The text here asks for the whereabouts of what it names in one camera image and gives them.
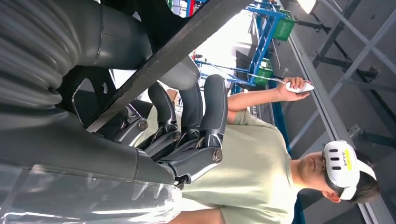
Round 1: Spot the green plastic bin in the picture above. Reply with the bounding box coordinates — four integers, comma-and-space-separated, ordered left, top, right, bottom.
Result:
254, 58, 274, 86
272, 9, 297, 42

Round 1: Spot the person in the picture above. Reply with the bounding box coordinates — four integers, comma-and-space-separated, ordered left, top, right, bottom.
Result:
136, 76, 381, 224

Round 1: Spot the white VR headset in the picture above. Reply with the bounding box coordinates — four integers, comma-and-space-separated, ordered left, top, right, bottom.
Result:
322, 140, 377, 201

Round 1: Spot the white controller cable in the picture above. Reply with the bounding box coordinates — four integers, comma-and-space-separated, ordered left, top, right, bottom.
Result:
247, 72, 287, 84

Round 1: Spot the blue metal workbench frame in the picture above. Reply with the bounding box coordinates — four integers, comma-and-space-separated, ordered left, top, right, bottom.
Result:
193, 0, 297, 154

